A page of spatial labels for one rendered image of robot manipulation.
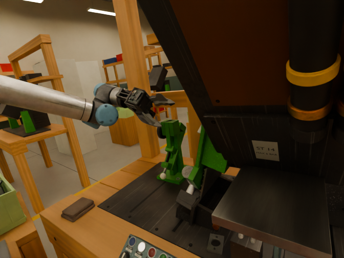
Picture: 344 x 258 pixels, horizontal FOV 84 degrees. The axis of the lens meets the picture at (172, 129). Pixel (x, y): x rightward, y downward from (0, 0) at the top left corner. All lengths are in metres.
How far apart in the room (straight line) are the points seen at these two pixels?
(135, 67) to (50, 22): 7.35
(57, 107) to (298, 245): 0.64
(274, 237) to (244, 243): 0.16
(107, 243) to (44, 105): 0.45
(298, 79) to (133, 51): 0.97
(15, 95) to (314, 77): 0.65
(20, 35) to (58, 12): 1.54
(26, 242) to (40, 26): 7.51
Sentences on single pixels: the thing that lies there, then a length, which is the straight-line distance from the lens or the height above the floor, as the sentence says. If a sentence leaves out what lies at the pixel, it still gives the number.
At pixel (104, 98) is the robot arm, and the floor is 1.31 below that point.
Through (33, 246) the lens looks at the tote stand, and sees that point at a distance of 1.16.
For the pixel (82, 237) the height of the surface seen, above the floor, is 0.90.
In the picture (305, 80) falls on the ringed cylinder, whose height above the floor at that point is 1.35.
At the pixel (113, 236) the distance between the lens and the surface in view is 0.72.
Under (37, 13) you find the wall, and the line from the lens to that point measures 8.32.
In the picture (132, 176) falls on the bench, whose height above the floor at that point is 0.88.
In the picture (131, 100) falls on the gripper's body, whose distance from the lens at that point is 0.69.
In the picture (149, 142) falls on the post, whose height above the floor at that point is 0.99.
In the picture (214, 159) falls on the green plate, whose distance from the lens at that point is 0.53.
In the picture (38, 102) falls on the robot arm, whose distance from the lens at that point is 0.66.
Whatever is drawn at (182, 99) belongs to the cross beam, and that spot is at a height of 1.23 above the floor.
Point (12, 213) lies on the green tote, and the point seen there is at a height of 0.86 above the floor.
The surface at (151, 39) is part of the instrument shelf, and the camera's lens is 0.88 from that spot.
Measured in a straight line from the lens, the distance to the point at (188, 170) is 0.58.
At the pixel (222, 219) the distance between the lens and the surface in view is 0.36.
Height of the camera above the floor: 1.37
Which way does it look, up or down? 16 degrees down
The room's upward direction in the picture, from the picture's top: 8 degrees counter-clockwise
